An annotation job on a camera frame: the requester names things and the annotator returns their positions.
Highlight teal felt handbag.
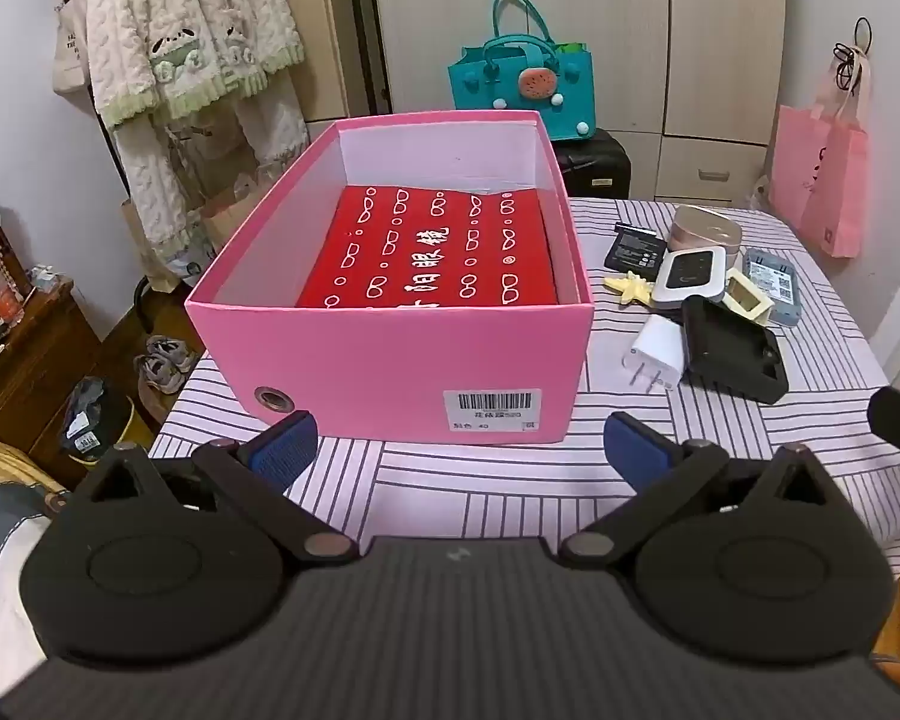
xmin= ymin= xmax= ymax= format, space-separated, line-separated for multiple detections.
xmin=448 ymin=0 xmax=595 ymax=143

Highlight brown wooden cabinet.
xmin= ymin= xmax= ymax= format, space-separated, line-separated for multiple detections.
xmin=0 ymin=277 xmax=158 ymax=470

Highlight white charger plug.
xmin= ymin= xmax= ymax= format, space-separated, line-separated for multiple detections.
xmin=621 ymin=313 xmax=687 ymax=397

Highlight cream square frame case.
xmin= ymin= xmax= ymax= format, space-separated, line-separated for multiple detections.
xmin=720 ymin=270 xmax=775 ymax=325

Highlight black battery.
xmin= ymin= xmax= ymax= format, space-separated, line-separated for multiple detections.
xmin=604 ymin=223 xmax=668 ymax=276

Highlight blue grey pocket device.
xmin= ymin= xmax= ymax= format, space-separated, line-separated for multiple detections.
xmin=742 ymin=246 xmax=803 ymax=327

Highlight white pocket router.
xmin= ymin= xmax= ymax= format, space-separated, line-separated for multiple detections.
xmin=651 ymin=247 xmax=734 ymax=310

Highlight yellow white bedding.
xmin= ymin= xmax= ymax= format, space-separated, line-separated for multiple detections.
xmin=0 ymin=439 xmax=72 ymax=695

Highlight black hard suitcase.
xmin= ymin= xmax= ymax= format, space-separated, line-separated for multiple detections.
xmin=551 ymin=127 xmax=632 ymax=200

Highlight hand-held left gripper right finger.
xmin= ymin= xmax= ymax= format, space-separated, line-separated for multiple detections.
xmin=559 ymin=411 xmax=852 ymax=571

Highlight cream wooden wardrobe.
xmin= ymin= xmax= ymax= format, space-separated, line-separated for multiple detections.
xmin=292 ymin=0 xmax=788 ymax=205

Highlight black yellow bin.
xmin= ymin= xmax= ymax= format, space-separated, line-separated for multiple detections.
xmin=58 ymin=377 xmax=134 ymax=467

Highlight striped tablecloth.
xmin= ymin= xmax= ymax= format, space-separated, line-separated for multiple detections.
xmin=154 ymin=199 xmax=900 ymax=586

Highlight pink shopping bag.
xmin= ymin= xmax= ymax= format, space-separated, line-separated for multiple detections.
xmin=767 ymin=52 xmax=871 ymax=260

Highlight black silicone case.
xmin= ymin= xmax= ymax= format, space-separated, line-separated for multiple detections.
xmin=679 ymin=295 xmax=790 ymax=406

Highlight white door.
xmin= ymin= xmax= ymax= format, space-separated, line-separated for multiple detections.
xmin=776 ymin=0 xmax=900 ymax=391

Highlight rose gold case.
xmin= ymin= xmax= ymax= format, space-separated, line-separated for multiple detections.
xmin=669 ymin=204 xmax=743 ymax=260

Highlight brown paper bag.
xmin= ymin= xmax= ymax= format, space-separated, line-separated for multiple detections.
xmin=120 ymin=169 xmax=271 ymax=293

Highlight pair of grey sneakers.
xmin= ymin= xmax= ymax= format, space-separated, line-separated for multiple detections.
xmin=135 ymin=335 xmax=203 ymax=396

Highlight cream fleece pajama top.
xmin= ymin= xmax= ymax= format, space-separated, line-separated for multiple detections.
xmin=82 ymin=0 xmax=306 ymax=130

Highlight cream fleece pajama pants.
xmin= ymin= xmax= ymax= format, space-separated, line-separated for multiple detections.
xmin=112 ymin=75 xmax=312 ymax=275

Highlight yellow starfish clip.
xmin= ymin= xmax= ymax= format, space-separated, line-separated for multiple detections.
xmin=604 ymin=270 xmax=657 ymax=307

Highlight cream canvas tote bag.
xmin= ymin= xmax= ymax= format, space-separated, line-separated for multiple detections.
xmin=49 ymin=0 xmax=92 ymax=98

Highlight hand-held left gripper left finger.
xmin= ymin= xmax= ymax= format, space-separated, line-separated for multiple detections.
xmin=67 ymin=409 xmax=361 ymax=565

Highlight pink cardboard box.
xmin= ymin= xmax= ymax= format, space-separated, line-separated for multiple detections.
xmin=184 ymin=110 xmax=596 ymax=445

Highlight black cord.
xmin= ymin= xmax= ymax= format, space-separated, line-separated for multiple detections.
xmin=832 ymin=17 xmax=872 ymax=91

